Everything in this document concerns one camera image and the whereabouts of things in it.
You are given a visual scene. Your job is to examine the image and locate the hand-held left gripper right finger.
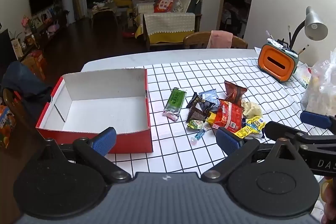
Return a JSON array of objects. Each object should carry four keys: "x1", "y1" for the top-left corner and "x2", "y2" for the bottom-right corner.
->
[{"x1": 201, "y1": 127, "x2": 299, "y2": 184}]

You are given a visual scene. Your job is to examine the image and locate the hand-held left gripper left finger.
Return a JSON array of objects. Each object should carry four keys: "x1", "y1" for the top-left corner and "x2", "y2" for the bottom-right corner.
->
[{"x1": 39, "y1": 127, "x2": 132, "y2": 184}]

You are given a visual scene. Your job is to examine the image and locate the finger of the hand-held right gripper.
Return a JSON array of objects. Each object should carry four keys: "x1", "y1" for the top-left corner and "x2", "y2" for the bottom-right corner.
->
[
  {"x1": 264, "y1": 121, "x2": 336, "y2": 145},
  {"x1": 300, "y1": 110, "x2": 336, "y2": 132}
]

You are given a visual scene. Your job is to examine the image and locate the yellow cartoon snack packet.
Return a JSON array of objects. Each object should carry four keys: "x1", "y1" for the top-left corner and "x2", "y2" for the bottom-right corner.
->
[{"x1": 234, "y1": 115, "x2": 267, "y2": 139}]

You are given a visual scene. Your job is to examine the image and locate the red snack packet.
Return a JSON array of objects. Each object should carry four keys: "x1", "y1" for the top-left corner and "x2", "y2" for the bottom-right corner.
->
[{"x1": 211, "y1": 99, "x2": 245, "y2": 134}]

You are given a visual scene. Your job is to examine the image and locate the blue candy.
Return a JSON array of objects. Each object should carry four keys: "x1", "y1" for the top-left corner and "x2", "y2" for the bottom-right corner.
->
[{"x1": 190, "y1": 127, "x2": 209, "y2": 143}]

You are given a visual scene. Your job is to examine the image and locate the small yellow snack packet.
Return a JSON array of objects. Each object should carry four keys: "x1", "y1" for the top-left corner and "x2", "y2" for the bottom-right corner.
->
[{"x1": 205, "y1": 112, "x2": 219, "y2": 127}]

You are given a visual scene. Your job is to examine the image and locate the red cardboard box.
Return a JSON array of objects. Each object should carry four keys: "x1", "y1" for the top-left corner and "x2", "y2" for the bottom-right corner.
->
[{"x1": 35, "y1": 68, "x2": 153, "y2": 154}]

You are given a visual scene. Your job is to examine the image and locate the cream snack packet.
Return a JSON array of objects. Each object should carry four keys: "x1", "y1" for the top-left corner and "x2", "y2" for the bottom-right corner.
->
[{"x1": 241, "y1": 99, "x2": 263, "y2": 118}]

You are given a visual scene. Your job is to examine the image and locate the dark brown snack packet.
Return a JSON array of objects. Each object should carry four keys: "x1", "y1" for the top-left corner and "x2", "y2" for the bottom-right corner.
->
[{"x1": 187, "y1": 109, "x2": 208, "y2": 123}]

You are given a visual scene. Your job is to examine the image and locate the black snack packet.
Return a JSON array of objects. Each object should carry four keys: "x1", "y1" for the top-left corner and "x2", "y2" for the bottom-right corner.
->
[{"x1": 186, "y1": 92, "x2": 216, "y2": 112}]

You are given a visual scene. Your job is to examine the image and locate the reddish brown snack packet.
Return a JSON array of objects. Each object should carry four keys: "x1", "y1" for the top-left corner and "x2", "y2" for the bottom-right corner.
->
[{"x1": 224, "y1": 80, "x2": 248, "y2": 106}]

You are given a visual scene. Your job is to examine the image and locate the light blue snack packet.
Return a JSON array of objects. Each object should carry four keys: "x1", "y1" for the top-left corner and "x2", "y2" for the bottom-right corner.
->
[{"x1": 199, "y1": 89, "x2": 220, "y2": 111}]

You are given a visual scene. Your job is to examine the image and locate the long green snack packet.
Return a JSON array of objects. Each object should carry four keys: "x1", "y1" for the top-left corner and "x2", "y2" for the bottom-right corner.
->
[{"x1": 162, "y1": 88, "x2": 187, "y2": 122}]

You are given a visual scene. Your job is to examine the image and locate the person's right hand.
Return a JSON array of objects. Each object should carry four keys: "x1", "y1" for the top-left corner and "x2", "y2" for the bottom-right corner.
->
[{"x1": 321, "y1": 179, "x2": 336, "y2": 224}]

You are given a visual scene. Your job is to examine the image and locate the clear plastic bag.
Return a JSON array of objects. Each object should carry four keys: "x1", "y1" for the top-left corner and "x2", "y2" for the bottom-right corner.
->
[{"x1": 301, "y1": 48, "x2": 336, "y2": 117}]

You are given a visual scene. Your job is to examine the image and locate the orange desk organizer box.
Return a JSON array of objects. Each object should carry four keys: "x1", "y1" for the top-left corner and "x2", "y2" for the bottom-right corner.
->
[{"x1": 258, "y1": 39, "x2": 300, "y2": 83}]

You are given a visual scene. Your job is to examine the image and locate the grey desk lamp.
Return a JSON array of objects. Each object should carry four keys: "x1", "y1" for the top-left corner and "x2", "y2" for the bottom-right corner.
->
[{"x1": 293, "y1": 6, "x2": 328, "y2": 51}]

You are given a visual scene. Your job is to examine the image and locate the orange fruit carton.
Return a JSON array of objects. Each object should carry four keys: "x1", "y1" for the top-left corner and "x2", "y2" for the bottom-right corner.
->
[{"x1": 0, "y1": 106, "x2": 17, "y2": 149}]

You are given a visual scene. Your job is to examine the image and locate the dark blue jeans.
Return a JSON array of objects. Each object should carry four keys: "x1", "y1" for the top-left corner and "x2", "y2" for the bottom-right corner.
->
[{"x1": 0, "y1": 61, "x2": 53, "y2": 109}]

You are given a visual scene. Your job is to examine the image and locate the wooden dining chair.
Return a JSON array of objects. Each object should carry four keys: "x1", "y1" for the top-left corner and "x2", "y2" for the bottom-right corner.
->
[
  {"x1": 183, "y1": 31, "x2": 248, "y2": 50},
  {"x1": 2, "y1": 88, "x2": 32, "y2": 143}
]

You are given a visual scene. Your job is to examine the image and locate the pink cloth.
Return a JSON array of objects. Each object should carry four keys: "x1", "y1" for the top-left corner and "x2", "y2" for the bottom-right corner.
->
[{"x1": 209, "y1": 30, "x2": 234, "y2": 49}]

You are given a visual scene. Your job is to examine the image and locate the red gift carton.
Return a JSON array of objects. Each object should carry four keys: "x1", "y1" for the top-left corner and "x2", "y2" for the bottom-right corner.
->
[{"x1": 22, "y1": 49, "x2": 48, "y2": 80}]

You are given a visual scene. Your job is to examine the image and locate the wooden television cabinet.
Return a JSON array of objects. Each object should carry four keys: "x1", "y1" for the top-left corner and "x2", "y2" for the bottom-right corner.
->
[{"x1": 10, "y1": 10, "x2": 70, "y2": 56}]

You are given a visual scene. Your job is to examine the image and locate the wooden coffee table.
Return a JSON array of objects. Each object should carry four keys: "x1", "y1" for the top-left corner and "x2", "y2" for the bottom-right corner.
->
[{"x1": 88, "y1": 1, "x2": 124, "y2": 28}]

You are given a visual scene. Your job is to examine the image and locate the wooden sofa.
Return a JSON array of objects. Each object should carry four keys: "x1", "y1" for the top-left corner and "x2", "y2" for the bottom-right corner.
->
[{"x1": 133, "y1": 0, "x2": 202, "y2": 51}]

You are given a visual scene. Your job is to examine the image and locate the cream and yellow sofa cover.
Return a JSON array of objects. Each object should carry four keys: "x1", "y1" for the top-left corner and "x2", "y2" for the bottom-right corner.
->
[{"x1": 143, "y1": 13, "x2": 196, "y2": 44}]

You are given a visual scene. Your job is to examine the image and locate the silver grey cushion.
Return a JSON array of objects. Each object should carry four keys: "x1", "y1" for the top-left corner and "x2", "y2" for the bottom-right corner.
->
[{"x1": 173, "y1": 0, "x2": 185, "y2": 13}]

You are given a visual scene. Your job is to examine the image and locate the red printed cushion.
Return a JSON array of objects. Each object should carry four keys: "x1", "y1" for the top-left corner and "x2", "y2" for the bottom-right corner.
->
[{"x1": 154, "y1": 0, "x2": 176, "y2": 13}]

